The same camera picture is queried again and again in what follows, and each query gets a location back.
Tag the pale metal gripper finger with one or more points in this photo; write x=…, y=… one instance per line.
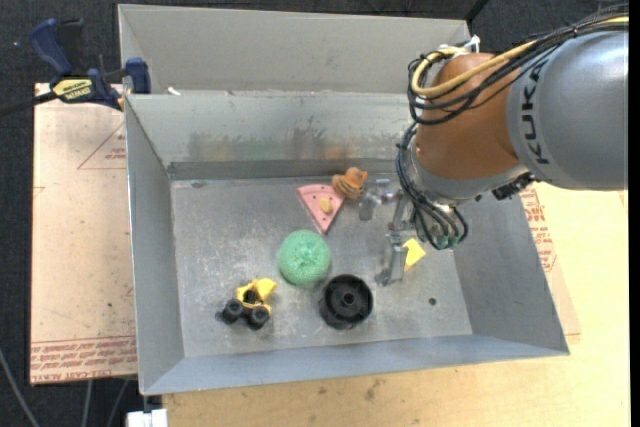
x=384, y=192
x=396, y=260

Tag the yellow triangular block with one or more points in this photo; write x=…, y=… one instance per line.
x=414, y=254

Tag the orange toy animal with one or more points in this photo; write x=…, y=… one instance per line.
x=350, y=182

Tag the black round ribbed cap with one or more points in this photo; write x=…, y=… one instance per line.
x=346, y=301

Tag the pink triangular toy slice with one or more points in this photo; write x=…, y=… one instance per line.
x=310, y=202

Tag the green mesh scrubber ball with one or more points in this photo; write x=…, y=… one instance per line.
x=303, y=257

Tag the yellow toy truck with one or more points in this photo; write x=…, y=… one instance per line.
x=252, y=300

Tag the grey metal bin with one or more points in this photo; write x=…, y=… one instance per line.
x=240, y=235

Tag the brown cardboard board, red print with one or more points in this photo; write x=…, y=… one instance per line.
x=75, y=240

